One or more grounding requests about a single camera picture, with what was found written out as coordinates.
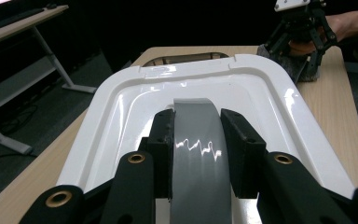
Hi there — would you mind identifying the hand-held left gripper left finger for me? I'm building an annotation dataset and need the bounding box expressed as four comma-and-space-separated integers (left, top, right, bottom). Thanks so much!
145, 107, 177, 201

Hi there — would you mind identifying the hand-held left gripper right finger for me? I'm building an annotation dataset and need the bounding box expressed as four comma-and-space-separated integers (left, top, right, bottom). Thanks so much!
219, 107, 268, 200

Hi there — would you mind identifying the white container lid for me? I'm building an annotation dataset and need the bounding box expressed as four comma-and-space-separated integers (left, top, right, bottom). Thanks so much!
55, 53, 357, 224

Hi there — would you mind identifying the black keyboard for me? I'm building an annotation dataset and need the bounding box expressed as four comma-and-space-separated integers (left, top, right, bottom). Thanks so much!
0, 7, 45, 35

